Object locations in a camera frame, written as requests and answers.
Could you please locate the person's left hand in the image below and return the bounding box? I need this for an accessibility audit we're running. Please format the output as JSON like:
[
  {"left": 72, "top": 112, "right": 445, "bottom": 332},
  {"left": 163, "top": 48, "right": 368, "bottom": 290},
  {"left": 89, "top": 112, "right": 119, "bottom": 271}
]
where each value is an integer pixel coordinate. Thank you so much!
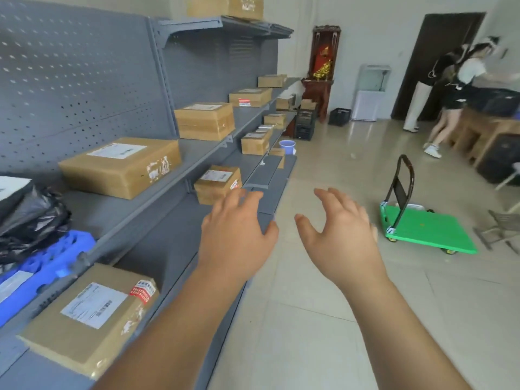
[{"left": 197, "top": 188, "right": 280, "bottom": 283}]

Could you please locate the person's right hand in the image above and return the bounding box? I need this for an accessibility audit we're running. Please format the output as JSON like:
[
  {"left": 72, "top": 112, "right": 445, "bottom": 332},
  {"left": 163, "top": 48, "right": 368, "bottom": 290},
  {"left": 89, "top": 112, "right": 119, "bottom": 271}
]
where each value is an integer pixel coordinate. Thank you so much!
[{"left": 294, "top": 187, "right": 389, "bottom": 295}]

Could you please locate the person's right forearm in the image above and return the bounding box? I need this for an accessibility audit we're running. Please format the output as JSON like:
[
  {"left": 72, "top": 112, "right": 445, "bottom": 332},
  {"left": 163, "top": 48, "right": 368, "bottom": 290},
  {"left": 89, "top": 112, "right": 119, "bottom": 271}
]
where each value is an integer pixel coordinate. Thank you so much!
[{"left": 340, "top": 275, "right": 474, "bottom": 390}]

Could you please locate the person's left forearm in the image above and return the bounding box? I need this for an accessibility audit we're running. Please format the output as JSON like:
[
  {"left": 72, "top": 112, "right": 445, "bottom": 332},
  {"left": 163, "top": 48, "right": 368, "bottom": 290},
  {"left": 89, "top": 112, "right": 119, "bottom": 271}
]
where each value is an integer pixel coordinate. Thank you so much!
[{"left": 93, "top": 269, "right": 250, "bottom": 390}]

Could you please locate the cardboard box with white label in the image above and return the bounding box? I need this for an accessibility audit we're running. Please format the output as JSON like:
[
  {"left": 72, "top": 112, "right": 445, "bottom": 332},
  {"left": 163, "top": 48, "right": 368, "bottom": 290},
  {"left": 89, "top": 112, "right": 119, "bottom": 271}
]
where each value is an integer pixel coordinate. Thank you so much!
[
  {"left": 194, "top": 165, "right": 243, "bottom": 206},
  {"left": 241, "top": 130, "right": 273, "bottom": 155}
]

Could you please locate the stack of black crates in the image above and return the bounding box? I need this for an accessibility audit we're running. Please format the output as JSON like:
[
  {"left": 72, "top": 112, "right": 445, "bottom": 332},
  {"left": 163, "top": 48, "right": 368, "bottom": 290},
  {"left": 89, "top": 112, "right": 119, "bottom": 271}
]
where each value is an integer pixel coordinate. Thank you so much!
[{"left": 293, "top": 109, "right": 317, "bottom": 141}]

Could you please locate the green platform trolley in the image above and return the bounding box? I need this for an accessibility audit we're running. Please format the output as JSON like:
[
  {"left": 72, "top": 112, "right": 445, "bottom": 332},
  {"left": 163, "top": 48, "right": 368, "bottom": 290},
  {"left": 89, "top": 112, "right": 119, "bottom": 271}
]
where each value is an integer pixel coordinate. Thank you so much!
[{"left": 380, "top": 154, "right": 479, "bottom": 255}]

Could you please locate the black plastic crate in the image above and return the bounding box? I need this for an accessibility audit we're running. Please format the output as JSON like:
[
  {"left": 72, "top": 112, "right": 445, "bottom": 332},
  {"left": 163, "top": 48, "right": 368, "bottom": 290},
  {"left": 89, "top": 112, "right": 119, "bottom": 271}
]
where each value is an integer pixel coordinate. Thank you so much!
[{"left": 328, "top": 107, "right": 352, "bottom": 126}]

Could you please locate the tall taped cardboard box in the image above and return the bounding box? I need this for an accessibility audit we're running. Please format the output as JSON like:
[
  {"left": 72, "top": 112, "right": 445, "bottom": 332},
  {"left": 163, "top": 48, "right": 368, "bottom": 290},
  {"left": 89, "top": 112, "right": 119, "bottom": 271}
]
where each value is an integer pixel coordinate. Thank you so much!
[{"left": 174, "top": 102, "right": 236, "bottom": 142}]

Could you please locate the flat cardboard box red label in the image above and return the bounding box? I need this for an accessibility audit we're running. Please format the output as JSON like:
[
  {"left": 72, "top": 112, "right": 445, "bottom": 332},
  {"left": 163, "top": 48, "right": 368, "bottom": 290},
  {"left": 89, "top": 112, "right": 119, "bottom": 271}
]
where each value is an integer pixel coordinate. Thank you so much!
[{"left": 229, "top": 88, "right": 273, "bottom": 108}]

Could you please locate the dark wooden shrine cabinet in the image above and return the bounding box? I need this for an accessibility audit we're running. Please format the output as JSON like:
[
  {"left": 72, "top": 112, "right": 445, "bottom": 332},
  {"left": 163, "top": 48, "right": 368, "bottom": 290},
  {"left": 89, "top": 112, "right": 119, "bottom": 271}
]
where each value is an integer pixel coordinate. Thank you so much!
[{"left": 301, "top": 25, "right": 342, "bottom": 123}]

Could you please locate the white glass cabinet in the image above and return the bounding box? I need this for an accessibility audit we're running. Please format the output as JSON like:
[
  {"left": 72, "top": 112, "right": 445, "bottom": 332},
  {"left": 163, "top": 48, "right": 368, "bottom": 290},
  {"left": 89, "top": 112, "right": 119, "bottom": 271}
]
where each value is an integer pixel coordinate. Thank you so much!
[{"left": 351, "top": 64, "right": 392, "bottom": 122}]

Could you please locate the large flat cardboard box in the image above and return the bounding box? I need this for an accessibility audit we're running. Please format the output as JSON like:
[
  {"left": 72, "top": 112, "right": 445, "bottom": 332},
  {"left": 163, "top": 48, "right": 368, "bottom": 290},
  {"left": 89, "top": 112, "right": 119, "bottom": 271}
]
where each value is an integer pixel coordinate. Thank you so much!
[{"left": 58, "top": 137, "right": 182, "bottom": 200}]

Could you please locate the golden red statue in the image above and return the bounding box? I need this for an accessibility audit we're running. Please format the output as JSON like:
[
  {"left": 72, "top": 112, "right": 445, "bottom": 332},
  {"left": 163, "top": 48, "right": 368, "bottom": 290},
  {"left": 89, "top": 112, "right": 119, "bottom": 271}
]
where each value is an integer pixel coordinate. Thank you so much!
[{"left": 313, "top": 45, "right": 333, "bottom": 80}]

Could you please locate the grey metal chair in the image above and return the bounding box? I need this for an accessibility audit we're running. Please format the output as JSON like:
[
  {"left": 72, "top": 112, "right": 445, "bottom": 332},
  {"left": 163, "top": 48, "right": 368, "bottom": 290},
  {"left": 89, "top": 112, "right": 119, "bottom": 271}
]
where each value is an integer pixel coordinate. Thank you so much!
[{"left": 473, "top": 210, "right": 520, "bottom": 255}]

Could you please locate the cardboard box with red sticker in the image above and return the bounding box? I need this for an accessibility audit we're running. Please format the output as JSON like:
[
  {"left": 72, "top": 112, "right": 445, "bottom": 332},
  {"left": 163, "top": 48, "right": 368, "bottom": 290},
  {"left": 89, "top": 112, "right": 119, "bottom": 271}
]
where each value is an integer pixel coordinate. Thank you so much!
[{"left": 16, "top": 262, "right": 160, "bottom": 381}]

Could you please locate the black storage bin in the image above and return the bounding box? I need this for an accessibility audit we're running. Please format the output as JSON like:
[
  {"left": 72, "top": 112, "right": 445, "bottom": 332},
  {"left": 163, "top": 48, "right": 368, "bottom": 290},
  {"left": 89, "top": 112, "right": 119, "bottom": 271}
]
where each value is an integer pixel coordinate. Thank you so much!
[{"left": 476, "top": 133, "right": 520, "bottom": 186}]

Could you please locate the wooden table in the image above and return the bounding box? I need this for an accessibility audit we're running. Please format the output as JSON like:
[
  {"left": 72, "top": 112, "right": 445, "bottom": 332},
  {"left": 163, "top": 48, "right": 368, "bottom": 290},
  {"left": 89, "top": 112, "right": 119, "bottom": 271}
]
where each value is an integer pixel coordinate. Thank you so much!
[{"left": 447, "top": 107, "right": 520, "bottom": 169}]

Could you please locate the white chair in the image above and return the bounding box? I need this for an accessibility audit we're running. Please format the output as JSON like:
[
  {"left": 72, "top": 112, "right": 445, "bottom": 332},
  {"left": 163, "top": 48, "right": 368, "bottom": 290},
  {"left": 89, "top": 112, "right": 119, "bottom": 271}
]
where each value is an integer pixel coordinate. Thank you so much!
[{"left": 495, "top": 162, "right": 520, "bottom": 214}]

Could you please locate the dark brown door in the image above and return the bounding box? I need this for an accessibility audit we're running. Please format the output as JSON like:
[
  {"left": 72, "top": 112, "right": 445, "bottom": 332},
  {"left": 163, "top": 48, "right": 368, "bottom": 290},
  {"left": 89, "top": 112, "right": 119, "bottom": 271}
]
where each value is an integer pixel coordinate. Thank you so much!
[{"left": 390, "top": 12, "right": 487, "bottom": 121}]

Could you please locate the grey metal shelving unit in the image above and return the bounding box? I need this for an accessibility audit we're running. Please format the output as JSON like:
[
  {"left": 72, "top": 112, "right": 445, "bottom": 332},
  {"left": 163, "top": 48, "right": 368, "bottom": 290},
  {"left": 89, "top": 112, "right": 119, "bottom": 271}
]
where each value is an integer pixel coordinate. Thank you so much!
[{"left": 0, "top": 0, "right": 302, "bottom": 390}]

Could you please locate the blue plastic crate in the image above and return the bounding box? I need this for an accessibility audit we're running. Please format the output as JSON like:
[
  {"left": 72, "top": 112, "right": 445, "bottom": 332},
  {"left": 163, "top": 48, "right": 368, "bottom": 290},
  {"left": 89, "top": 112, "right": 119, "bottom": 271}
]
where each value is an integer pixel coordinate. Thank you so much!
[{"left": 0, "top": 230, "right": 96, "bottom": 329}]

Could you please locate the black container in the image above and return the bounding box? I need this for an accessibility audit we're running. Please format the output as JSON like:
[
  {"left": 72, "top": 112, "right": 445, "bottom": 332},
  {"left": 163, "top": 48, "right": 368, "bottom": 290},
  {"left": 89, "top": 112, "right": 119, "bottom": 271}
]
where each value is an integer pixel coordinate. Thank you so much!
[{"left": 466, "top": 87, "right": 520, "bottom": 118}]

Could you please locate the black plastic bag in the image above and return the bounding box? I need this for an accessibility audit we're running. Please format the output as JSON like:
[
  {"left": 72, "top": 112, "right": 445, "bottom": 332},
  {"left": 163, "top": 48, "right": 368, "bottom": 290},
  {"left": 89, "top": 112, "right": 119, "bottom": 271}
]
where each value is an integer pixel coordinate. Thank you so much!
[{"left": 0, "top": 176, "right": 72, "bottom": 265}]

